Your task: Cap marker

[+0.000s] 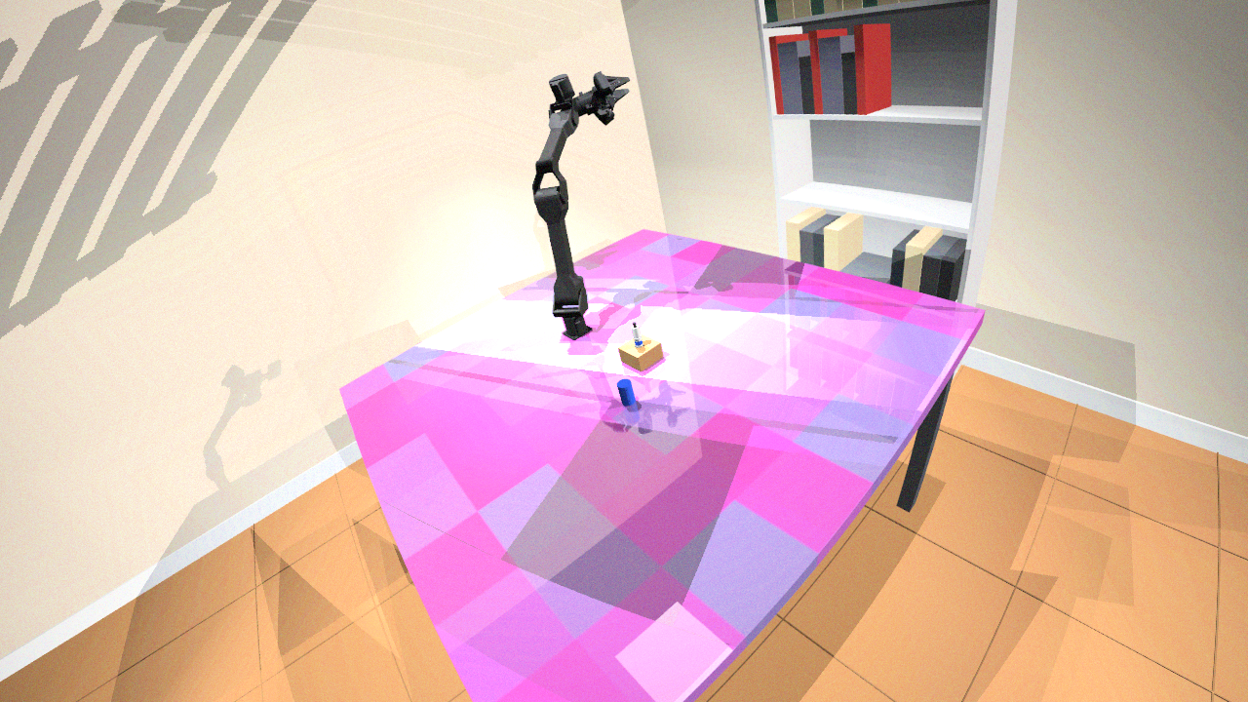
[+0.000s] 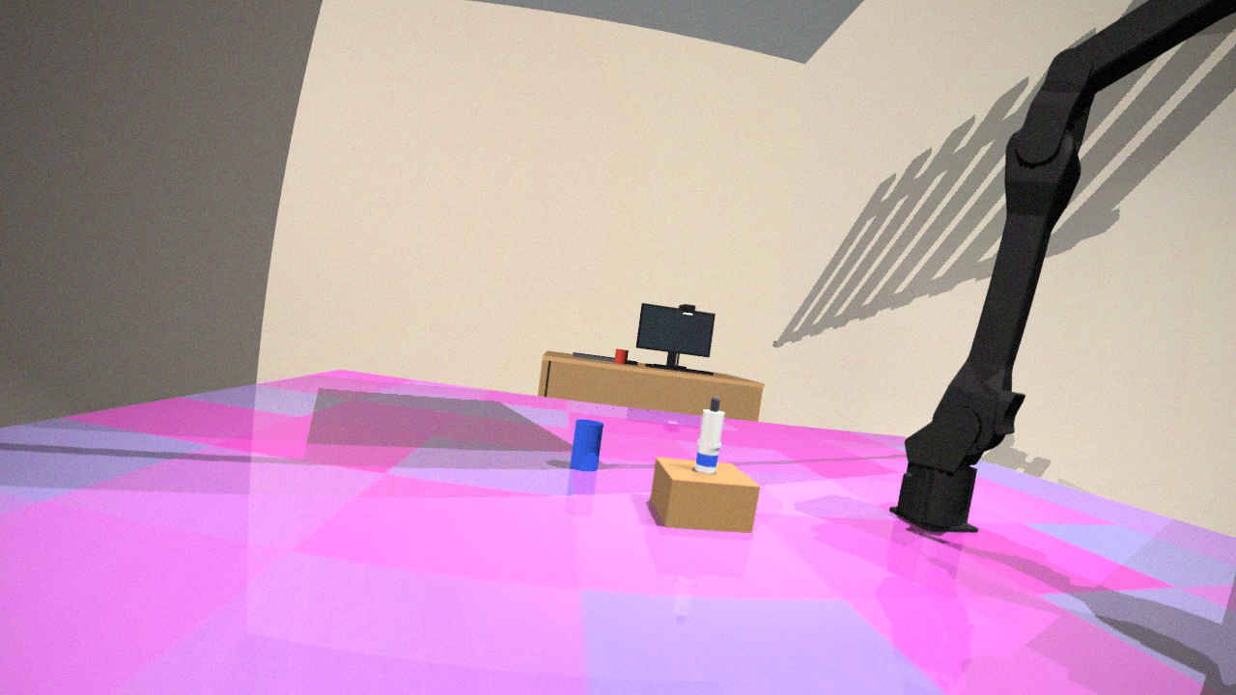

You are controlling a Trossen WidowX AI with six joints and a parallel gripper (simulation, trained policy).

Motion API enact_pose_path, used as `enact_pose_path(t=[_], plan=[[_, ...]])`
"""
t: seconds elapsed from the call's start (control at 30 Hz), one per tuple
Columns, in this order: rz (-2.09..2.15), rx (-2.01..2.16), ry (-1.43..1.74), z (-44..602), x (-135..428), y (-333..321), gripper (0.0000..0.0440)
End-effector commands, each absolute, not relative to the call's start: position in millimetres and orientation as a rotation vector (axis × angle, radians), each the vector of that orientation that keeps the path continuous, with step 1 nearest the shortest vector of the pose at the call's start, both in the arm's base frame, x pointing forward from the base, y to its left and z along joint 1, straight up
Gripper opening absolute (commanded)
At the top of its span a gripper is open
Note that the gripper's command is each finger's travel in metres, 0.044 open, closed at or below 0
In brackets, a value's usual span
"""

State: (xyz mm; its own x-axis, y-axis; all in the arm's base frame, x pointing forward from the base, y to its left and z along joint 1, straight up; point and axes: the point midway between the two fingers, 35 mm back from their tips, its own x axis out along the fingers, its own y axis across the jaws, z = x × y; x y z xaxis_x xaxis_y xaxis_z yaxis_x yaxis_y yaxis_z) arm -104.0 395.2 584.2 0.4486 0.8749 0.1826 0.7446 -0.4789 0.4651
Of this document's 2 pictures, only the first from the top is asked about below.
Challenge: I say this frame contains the dark blue cylinder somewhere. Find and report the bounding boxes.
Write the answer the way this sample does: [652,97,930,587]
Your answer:
[617,378,636,407]

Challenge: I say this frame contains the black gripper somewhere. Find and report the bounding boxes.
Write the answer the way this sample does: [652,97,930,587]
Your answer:
[578,71,630,115]

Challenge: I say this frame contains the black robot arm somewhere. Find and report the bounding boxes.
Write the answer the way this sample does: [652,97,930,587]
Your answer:
[532,74,615,340]

